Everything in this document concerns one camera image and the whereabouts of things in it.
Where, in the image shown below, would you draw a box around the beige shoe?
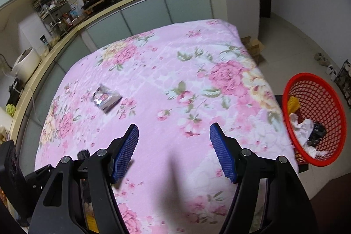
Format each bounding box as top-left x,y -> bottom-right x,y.
314,52 -> 330,67

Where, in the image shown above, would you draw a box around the white shoe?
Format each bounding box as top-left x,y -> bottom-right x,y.
326,65 -> 340,81

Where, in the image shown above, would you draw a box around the pink floral blanket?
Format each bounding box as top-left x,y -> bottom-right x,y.
34,19 -> 299,234

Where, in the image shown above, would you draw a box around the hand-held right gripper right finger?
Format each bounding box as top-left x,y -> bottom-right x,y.
209,122 -> 313,234

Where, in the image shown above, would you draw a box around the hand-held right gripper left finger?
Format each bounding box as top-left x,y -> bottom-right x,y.
29,124 -> 140,234

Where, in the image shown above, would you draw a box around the white rice cooker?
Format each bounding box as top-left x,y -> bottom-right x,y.
11,48 -> 41,83

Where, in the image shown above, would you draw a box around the cardboard boxes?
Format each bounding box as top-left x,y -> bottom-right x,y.
241,36 -> 266,64

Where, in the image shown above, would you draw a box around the red plastic basket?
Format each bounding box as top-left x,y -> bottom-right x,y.
282,73 -> 346,167

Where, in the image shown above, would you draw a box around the black metal shoe rack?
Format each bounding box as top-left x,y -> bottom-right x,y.
333,59 -> 351,107

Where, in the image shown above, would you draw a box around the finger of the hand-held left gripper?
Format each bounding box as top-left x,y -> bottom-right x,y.
24,164 -> 57,191

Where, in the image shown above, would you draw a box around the metal spice rack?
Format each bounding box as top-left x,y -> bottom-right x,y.
32,0 -> 72,38

